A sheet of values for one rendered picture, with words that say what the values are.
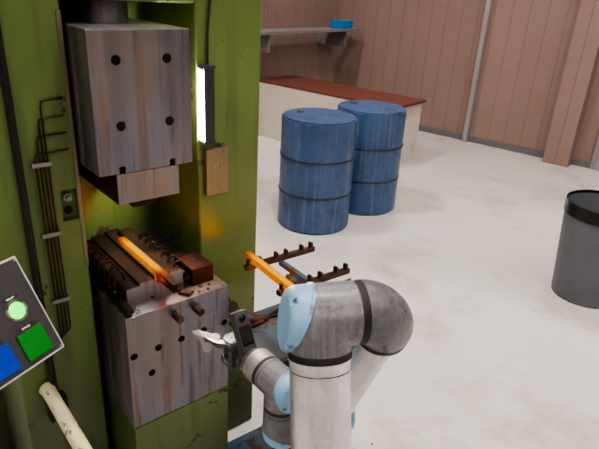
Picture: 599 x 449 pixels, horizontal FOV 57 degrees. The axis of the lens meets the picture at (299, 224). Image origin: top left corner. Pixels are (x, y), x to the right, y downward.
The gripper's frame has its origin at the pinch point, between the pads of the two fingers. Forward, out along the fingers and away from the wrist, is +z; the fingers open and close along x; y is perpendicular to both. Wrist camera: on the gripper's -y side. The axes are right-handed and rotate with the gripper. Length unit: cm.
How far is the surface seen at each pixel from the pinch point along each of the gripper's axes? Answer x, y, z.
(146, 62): -1, -68, 33
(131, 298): -10.9, 5.5, 33.0
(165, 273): 0.0, -1.4, 30.4
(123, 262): -6.1, 0.8, 49.3
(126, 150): -9, -44, 33
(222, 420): 19, 69, 27
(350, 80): 565, 44, 510
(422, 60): 586, -2, 391
